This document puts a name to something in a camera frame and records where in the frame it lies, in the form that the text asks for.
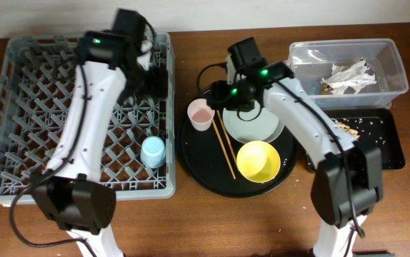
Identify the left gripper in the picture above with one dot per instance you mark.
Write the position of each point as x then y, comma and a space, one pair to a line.
159, 84

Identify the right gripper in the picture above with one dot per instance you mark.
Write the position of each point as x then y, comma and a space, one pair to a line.
220, 93

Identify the grey plate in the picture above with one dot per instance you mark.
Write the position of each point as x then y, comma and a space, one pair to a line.
255, 125

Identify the wooden chopstick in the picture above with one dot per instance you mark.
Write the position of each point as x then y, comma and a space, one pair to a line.
226, 136
223, 149

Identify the pink cup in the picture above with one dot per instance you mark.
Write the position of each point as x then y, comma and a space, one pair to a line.
200, 114

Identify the yellow bowl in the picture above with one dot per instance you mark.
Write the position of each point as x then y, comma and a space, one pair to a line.
258, 161

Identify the blue cup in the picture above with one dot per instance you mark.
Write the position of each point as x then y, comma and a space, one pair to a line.
153, 152

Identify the brown snack wrapper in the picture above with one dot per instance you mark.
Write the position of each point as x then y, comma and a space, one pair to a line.
326, 89

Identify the white tissue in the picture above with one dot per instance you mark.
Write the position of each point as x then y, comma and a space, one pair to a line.
355, 77

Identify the food scraps pile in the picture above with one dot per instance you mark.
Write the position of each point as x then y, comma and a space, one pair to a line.
347, 129

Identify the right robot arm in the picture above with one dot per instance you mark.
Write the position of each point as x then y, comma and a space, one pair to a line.
348, 179

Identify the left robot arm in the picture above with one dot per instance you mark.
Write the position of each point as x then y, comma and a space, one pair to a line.
110, 66

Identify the grey dishwasher rack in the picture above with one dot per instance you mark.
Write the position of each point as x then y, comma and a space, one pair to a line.
36, 87

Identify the round black tray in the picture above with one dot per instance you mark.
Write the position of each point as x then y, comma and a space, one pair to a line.
202, 157

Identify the clear plastic bin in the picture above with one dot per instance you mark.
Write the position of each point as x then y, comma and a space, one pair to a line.
312, 60

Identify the black rectangular tray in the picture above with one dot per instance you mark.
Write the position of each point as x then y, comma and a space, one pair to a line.
376, 127

